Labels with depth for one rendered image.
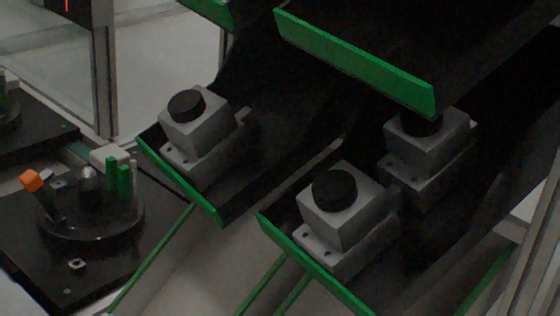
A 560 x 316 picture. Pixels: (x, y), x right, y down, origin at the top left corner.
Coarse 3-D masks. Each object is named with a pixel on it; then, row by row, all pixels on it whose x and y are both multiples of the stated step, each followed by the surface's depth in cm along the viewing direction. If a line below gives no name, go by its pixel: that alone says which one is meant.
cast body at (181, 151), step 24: (192, 96) 51; (216, 96) 51; (168, 120) 51; (192, 120) 50; (216, 120) 51; (240, 120) 55; (168, 144) 54; (192, 144) 50; (216, 144) 52; (240, 144) 54; (192, 168) 51; (216, 168) 53
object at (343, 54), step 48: (288, 0) 41; (336, 0) 43; (384, 0) 42; (432, 0) 40; (480, 0) 39; (528, 0) 38; (336, 48) 37; (384, 48) 38; (432, 48) 37; (480, 48) 33; (432, 96) 33
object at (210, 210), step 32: (256, 32) 60; (224, 64) 59; (256, 64) 61; (288, 64) 62; (320, 64) 60; (224, 96) 61; (256, 96) 60; (288, 96) 59; (320, 96) 57; (352, 96) 52; (160, 128) 58; (256, 128) 57; (288, 128) 56; (320, 128) 52; (160, 160) 54; (256, 160) 54; (288, 160) 51; (192, 192) 50; (224, 192) 52; (256, 192) 51; (224, 224) 50
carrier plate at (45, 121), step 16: (16, 96) 112; (32, 96) 113; (32, 112) 108; (48, 112) 108; (16, 128) 103; (32, 128) 103; (48, 128) 104; (64, 128) 104; (0, 144) 98; (16, 144) 99; (32, 144) 99; (48, 144) 102; (0, 160) 96
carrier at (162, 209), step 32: (96, 160) 94; (128, 160) 96; (64, 192) 85; (96, 192) 82; (128, 192) 85; (160, 192) 91; (0, 224) 82; (32, 224) 83; (64, 224) 80; (96, 224) 81; (128, 224) 81; (160, 224) 85; (32, 256) 77; (64, 256) 78; (96, 256) 79; (128, 256) 79; (32, 288) 75; (64, 288) 73; (96, 288) 74
